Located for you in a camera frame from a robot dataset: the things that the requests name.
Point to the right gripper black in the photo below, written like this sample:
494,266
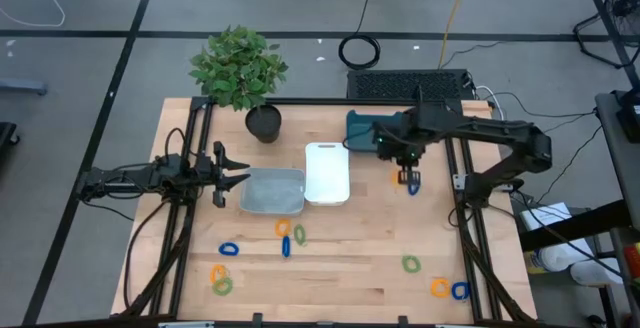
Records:
400,150

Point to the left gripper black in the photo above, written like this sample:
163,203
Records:
207,173

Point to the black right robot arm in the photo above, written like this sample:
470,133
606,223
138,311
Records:
500,133

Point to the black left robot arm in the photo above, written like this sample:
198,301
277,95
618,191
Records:
125,180

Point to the grey plastic bin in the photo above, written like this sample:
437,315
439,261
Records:
272,190

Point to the teal plastic bin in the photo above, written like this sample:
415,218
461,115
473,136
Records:
357,133

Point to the white plastic bin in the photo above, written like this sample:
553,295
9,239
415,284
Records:
327,175

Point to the black perforated computer case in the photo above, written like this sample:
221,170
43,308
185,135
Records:
400,84

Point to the green potted plant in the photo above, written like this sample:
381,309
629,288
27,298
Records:
235,73

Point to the white paper sheet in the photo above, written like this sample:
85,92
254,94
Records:
545,214

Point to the silver metal plate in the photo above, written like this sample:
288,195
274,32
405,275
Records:
186,324

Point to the black metal shelf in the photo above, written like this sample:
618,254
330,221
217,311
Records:
575,225

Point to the white paper towel roll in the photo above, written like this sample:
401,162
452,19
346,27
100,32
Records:
562,257

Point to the black side table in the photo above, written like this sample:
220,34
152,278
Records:
620,168

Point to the grey furniture foot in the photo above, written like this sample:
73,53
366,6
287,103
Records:
22,87

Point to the black chair part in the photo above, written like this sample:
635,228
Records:
6,135

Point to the black device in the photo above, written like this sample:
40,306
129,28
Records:
631,118

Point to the red and yellow package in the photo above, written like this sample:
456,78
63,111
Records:
634,263

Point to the black floor fan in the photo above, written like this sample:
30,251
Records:
624,5

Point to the black aluminium table frame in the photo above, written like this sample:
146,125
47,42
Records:
325,101

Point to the small black bracket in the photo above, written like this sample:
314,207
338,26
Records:
402,321
257,319

